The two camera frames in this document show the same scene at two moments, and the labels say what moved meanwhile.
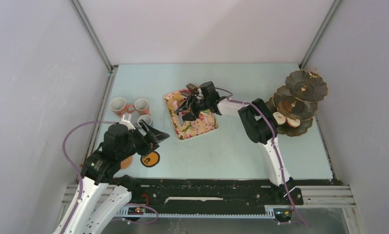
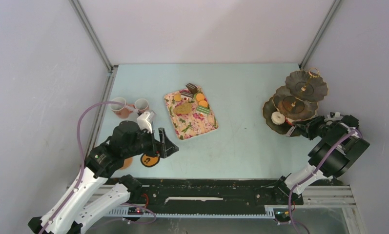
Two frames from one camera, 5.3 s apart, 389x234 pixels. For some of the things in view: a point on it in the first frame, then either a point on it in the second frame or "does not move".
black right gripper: [193, 114] → [309, 126]
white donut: [280, 119] does not move
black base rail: [210, 197] does not move
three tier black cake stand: [298, 98] does not move
